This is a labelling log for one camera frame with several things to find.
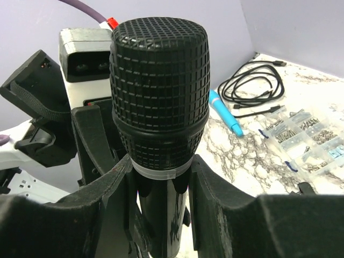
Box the blue microphone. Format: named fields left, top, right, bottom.
left=209, top=90, right=243, bottom=137

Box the clear plastic screw box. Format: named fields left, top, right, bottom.
left=259, top=107, right=343, bottom=180

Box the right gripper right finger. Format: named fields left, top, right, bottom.
left=189, top=155, right=343, bottom=257

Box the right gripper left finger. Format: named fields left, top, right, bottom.
left=1, top=156, right=132, bottom=257

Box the black microphone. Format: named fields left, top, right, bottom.
left=109, top=17, right=211, bottom=257

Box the coiled black usb cable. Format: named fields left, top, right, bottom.
left=217, top=59, right=287, bottom=119

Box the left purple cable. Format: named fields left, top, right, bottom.
left=58, top=0, right=119, bottom=30

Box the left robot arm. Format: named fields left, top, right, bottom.
left=1, top=50, right=126, bottom=203

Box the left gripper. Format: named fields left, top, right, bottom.
left=1, top=49, right=126, bottom=189

